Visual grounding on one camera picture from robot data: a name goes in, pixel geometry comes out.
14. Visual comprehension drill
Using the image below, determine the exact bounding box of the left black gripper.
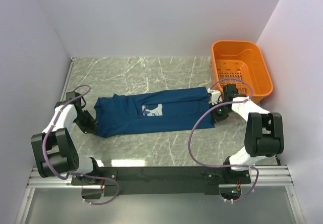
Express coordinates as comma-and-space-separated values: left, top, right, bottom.
74, 109, 99, 134

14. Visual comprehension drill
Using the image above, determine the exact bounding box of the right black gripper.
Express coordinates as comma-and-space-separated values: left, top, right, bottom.
209, 100, 232, 124

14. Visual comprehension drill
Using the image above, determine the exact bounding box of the orange plastic basket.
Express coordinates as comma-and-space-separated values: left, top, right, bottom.
210, 40, 273, 103

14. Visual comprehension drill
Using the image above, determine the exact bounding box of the blue t shirt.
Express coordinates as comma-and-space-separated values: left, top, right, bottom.
94, 87, 210, 138

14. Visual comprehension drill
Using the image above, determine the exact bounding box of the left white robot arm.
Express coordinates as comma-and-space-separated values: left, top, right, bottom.
31, 91, 101, 185

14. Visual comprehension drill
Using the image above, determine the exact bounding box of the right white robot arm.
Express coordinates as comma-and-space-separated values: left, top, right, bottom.
207, 84, 284, 183

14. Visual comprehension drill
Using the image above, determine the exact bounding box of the black base beam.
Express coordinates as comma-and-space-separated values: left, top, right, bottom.
70, 165, 252, 197

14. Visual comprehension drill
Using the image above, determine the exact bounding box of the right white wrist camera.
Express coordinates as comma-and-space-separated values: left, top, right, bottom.
207, 88, 223, 105

